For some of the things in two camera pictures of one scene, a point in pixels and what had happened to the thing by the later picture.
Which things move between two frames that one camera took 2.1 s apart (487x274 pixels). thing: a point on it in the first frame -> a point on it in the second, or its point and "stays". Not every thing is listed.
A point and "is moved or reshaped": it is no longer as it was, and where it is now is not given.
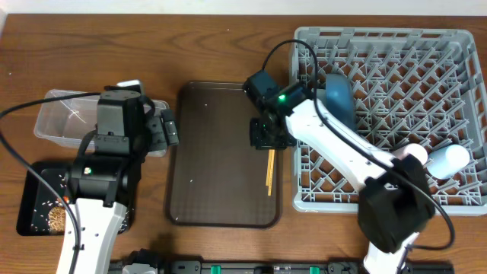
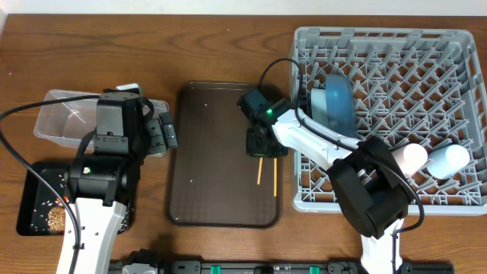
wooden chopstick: x=268 y=167 -> x=259 y=172
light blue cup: x=444 y=162 stays
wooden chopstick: x=271 y=172 is moved or reshaped
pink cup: x=416 y=149 stays
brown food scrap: x=57 y=218 stays
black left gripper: x=165 y=138 stays
